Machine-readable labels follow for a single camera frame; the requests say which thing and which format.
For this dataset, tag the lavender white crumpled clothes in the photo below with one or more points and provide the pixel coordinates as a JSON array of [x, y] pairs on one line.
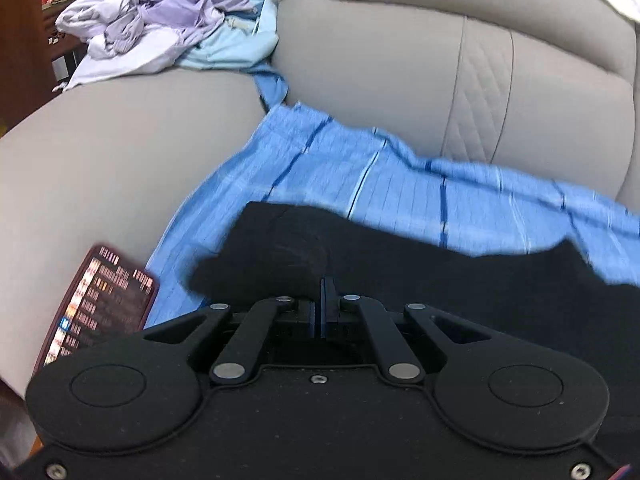
[[132, 37]]

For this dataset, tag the blue plaid bed sheet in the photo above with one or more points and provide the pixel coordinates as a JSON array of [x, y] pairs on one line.
[[301, 156]]

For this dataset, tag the smartphone with maroon case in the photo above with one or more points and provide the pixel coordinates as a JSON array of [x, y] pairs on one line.
[[110, 296]]

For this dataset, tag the beige padded headboard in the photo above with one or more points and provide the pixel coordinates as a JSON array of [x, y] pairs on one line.
[[548, 87]]

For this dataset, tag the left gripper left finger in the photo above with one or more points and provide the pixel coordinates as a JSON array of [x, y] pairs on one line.
[[314, 320]]

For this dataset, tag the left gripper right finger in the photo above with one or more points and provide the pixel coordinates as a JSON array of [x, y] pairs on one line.
[[328, 306]]

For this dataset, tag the black pants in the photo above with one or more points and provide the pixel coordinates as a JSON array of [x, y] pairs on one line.
[[552, 298]]

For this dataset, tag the light blue folded garment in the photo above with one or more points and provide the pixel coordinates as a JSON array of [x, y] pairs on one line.
[[244, 42]]

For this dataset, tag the brown wooden furniture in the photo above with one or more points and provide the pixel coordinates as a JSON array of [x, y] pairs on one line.
[[29, 45]]

